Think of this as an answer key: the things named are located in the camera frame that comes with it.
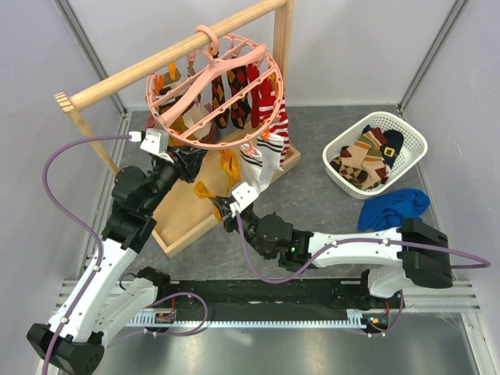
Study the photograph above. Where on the black argyle sock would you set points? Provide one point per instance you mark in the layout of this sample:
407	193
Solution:
218	98
239	111

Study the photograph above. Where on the wooden hanger rack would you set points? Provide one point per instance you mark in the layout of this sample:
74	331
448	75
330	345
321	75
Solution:
182	217

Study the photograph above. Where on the white plastic basket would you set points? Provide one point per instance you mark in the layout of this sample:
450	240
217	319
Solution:
413	150

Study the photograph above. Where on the beige brown sock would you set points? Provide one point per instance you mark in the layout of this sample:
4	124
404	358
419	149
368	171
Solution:
195	112

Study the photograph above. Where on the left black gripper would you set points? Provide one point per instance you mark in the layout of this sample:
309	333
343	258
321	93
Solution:
187	162

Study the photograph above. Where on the white striped-cuff sock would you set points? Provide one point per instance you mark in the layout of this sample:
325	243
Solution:
260	161

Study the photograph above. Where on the mustard yellow sock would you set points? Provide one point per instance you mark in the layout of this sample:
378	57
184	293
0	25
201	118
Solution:
230	166

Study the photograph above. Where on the pink round clip hanger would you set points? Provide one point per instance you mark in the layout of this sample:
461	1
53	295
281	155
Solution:
237	97

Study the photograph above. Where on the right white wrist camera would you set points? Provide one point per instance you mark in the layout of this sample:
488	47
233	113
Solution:
241	197

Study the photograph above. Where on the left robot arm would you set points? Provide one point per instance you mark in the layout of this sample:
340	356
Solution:
76	336

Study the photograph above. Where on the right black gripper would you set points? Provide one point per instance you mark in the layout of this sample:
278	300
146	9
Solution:
223	205

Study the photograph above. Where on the blue cloth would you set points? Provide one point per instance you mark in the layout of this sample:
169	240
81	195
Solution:
389	210

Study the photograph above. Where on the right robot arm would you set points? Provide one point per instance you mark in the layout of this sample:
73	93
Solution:
412	254

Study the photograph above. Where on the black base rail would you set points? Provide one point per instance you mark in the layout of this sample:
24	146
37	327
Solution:
253	301

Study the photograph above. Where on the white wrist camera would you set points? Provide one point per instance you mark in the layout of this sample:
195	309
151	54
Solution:
153	141
241	197

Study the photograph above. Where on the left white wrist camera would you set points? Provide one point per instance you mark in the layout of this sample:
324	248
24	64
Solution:
153	141

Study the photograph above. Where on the socks pile in basket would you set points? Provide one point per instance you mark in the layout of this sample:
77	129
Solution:
368	162

